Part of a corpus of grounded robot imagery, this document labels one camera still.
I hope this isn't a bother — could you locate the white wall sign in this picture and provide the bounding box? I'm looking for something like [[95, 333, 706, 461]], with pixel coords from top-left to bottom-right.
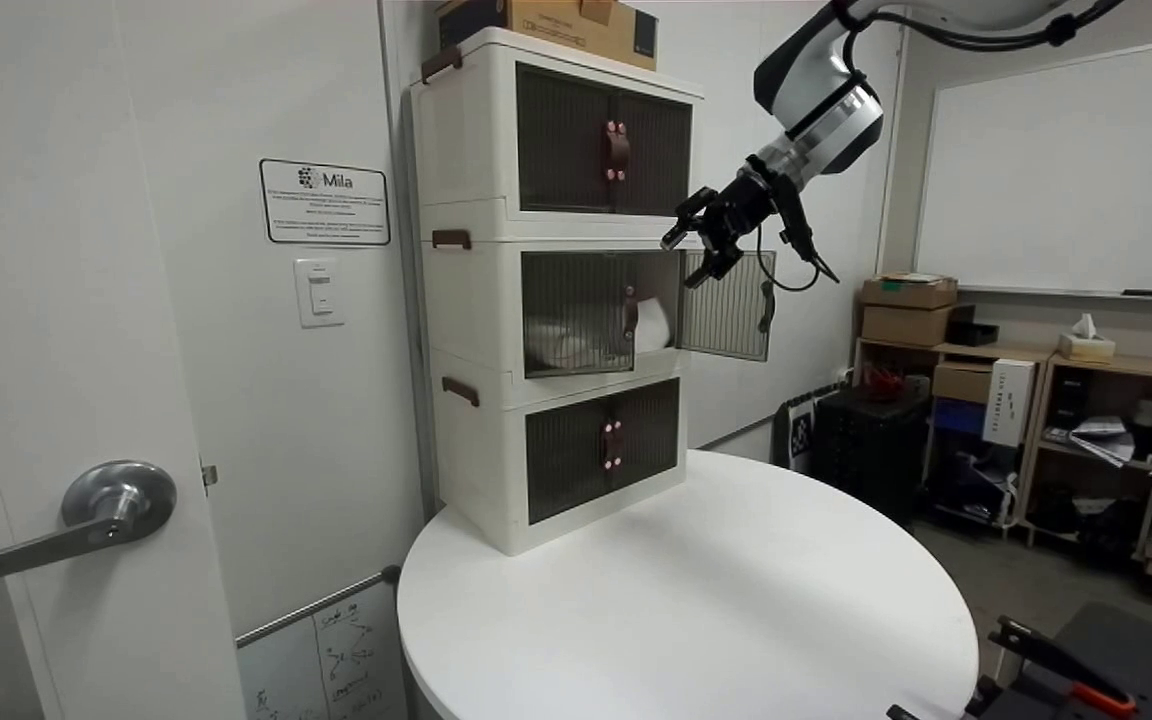
[[257, 154, 397, 248]]

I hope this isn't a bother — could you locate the wooden shelf unit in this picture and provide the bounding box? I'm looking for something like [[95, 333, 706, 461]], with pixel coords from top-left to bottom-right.
[[851, 337, 1152, 596]]

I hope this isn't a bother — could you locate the white whiteboard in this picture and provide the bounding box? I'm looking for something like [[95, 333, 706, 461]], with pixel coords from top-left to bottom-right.
[[913, 32, 1152, 303]]

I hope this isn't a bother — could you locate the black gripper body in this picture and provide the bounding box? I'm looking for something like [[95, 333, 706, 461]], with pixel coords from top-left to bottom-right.
[[711, 161, 792, 242]]

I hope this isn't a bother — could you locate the white room door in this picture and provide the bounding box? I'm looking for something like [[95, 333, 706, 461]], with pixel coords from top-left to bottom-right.
[[0, 0, 248, 720]]

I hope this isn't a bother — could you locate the white stackable cabinet unit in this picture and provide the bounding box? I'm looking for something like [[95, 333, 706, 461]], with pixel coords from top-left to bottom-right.
[[426, 352, 691, 556], [406, 24, 706, 250], [415, 210, 706, 414]]

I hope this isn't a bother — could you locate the brown cardboard box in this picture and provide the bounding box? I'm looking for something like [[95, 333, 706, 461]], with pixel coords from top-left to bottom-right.
[[433, 0, 665, 70], [855, 273, 963, 313], [855, 303, 951, 352]]

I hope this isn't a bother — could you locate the white light switch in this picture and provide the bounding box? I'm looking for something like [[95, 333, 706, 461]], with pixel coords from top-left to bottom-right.
[[290, 255, 349, 333]]

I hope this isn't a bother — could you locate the black storage bin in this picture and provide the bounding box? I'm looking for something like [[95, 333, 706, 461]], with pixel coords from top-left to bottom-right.
[[811, 384, 933, 524]]

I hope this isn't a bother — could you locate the white towel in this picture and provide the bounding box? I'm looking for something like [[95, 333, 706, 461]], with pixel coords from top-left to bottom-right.
[[629, 293, 677, 359]]

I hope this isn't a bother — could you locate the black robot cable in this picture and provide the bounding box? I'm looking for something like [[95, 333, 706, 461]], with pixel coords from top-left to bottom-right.
[[752, 0, 1128, 295]]

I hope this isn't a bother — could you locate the tissue box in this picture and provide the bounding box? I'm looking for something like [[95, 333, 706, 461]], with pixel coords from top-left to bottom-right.
[[1056, 313, 1121, 363]]

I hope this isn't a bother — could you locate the silver lever door handle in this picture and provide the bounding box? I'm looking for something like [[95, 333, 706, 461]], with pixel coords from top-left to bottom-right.
[[0, 456, 182, 589]]

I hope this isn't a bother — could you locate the black white calibration board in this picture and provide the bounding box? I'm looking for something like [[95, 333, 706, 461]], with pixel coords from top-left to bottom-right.
[[771, 384, 837, 472]]

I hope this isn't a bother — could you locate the orange black bar clamp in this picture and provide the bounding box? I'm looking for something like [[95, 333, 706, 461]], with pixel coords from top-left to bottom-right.
[[987, 613, 1139, 720]]

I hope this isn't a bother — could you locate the dark tinted cabinet door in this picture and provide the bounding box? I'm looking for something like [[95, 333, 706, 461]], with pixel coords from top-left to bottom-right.
[[677, 238, 775, 367]]

